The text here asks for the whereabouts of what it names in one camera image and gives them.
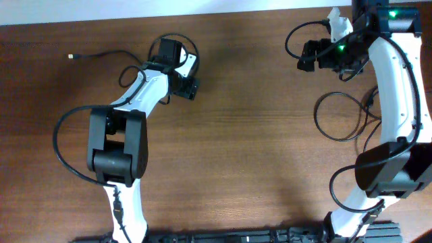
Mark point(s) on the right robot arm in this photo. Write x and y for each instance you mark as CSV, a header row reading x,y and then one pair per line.
x,y
389,37

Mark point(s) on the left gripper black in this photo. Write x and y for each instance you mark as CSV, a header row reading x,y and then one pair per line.
x,y
190,88

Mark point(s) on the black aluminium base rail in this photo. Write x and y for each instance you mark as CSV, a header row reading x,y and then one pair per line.
x,y
263,234

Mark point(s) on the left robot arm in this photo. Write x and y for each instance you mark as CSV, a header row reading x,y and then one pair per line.
x,y
118,142

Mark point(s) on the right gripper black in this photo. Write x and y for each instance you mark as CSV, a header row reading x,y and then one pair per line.
x,y
323,62

